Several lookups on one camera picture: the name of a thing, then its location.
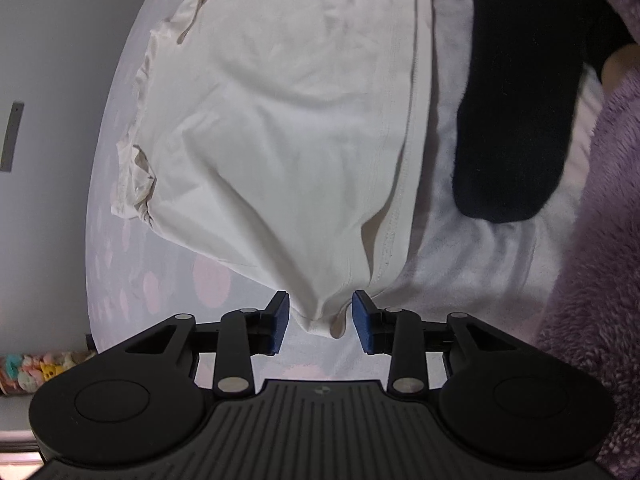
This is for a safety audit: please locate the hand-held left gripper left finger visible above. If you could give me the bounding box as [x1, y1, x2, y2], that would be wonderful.
[122, 290, 291, 397]

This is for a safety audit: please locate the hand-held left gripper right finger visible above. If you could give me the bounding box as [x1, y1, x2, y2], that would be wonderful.
[351, 290, 518, 397]

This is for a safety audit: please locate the white T-shirt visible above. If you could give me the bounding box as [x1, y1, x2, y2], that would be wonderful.
[110, 0, 442, 340]

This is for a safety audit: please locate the polka dot bed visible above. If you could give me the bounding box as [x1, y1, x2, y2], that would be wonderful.
[84, 0, 610, 397]

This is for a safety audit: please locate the purple fuzzy robe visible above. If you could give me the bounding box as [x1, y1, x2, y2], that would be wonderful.
[531, 0, 640, 480]

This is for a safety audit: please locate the clear tube of plush toys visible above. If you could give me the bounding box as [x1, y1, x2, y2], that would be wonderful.
[0, 351, 97, 397]

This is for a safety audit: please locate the black garment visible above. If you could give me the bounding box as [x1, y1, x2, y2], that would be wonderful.
[451, 0, 640, 224]

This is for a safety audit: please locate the person's bare leg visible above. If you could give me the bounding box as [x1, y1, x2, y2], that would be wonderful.
[601, 44, 640, 104]

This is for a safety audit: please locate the grey wall plate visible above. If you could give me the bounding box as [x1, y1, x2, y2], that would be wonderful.
[0, 102, 25, 172]

